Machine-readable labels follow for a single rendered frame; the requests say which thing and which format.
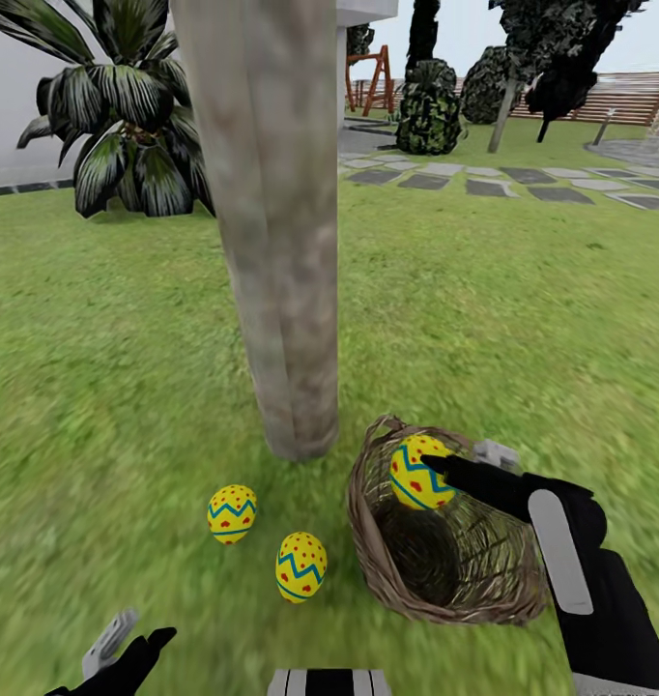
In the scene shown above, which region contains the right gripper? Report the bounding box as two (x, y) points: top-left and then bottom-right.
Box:
(420, 453), (506, 509)

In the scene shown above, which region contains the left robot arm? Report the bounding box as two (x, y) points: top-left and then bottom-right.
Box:
(51, 608), (178, 696)

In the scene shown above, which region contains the wicker basket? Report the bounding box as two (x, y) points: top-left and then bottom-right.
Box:
(346, 414), (553, 627)

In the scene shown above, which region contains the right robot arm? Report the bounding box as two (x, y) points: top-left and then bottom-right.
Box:
(420, 439), (659, 696)

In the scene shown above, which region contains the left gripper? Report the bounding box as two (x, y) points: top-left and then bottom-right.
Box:
(91, 627), (178, 696)

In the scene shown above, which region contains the easter egg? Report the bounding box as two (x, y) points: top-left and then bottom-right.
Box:
(387, 433), (463, 517)
(275, 532), (328, 603)
(208, 484), (257, 544)

